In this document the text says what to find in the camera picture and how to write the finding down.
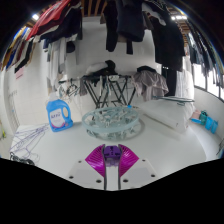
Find white hanging garment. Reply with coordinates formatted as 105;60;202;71
46;36;68;93

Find purple wire clothes hangers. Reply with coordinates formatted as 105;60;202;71
9;123;51;161

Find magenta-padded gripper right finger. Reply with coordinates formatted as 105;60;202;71
111;143;158;192

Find black folding drying rack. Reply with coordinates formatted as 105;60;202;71
58;73;138;109

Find blue detergent bottle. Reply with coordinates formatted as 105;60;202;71
45;91;74;133

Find white peg hanger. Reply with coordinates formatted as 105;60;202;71
58;83;81;99

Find dark hanging clothes row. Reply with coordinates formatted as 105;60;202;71
103;0;224;98

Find white and black garment pile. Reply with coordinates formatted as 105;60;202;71
85;59;118;77

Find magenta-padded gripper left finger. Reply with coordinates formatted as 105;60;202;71
67;143;113;192

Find teal bottles group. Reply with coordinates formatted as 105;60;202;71
191;109;219;135

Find grey garment on rack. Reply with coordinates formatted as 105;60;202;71
130;65;170;103

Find colourful hanging clothes row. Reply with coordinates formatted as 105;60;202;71
1;26;36;73

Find red hanging jersey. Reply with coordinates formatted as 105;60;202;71
26;0;73;41

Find white pillow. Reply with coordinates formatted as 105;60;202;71
138;96;196;134

